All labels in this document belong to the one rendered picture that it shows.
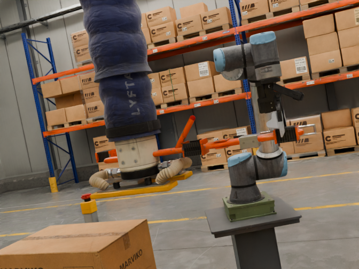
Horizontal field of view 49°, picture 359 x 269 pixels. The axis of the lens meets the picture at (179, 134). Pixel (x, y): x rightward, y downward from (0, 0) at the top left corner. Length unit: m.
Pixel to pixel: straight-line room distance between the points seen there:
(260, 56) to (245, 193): 1.10
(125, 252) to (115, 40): 0.88
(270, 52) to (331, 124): 7.74
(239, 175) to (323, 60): 6.48
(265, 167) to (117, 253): 1.04
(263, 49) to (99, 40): 0.61
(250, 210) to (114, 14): 1.33
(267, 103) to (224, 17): 7.56
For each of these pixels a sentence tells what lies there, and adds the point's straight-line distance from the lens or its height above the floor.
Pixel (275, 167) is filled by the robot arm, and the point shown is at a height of 1.01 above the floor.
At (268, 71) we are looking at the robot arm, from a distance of 1.44.
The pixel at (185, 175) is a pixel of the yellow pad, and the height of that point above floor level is 1.16.
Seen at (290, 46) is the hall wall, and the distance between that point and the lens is 10.00.
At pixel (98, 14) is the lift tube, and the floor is 1.83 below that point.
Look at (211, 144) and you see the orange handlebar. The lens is 1.50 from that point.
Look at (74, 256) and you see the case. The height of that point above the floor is 0.93.
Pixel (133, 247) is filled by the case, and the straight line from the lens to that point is 1.82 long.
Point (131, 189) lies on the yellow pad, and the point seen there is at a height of 1.16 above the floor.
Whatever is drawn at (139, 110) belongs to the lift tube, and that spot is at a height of 1.45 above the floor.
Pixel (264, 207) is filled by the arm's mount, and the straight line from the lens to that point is 2.35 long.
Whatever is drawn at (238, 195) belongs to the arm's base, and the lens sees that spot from 2.36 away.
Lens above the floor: 1.41
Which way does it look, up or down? 3 degrees down
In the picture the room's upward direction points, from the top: 11 degrees counter-clockwise
